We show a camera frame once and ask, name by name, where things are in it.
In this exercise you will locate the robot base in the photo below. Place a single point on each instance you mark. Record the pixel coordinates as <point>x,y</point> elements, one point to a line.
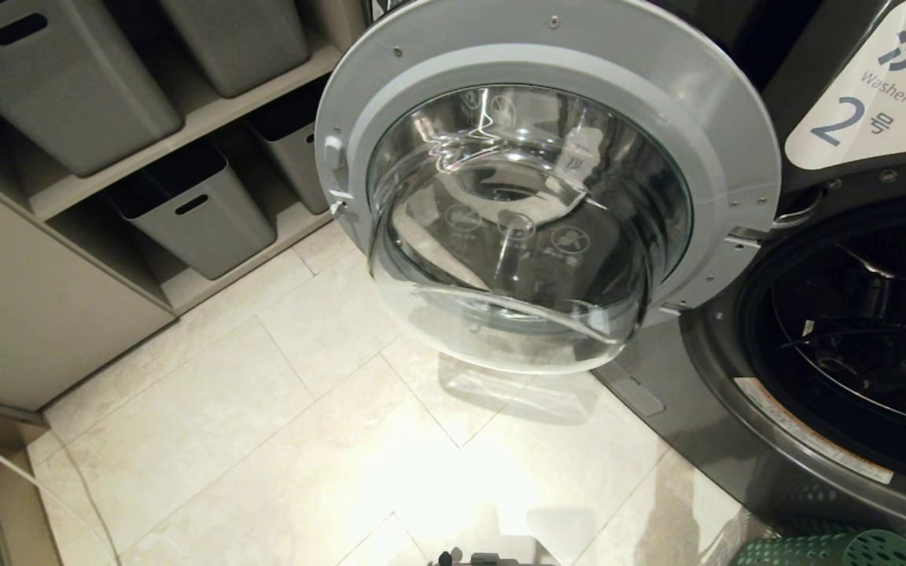
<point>475,560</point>

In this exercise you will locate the round glass washing machine door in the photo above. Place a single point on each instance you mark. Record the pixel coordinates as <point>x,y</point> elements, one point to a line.
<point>547,55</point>

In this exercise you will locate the grey washing machine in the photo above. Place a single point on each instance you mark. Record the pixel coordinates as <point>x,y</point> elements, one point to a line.
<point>744,440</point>

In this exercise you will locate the green perforated laundry basket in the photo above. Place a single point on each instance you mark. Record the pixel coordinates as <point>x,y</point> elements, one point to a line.
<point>838,550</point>

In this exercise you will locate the beige storage shelf unit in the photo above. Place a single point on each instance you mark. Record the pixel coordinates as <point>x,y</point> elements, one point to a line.
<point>52,314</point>

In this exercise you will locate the large grey storage bin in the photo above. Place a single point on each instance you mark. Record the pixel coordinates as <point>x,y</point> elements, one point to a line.
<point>68,94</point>

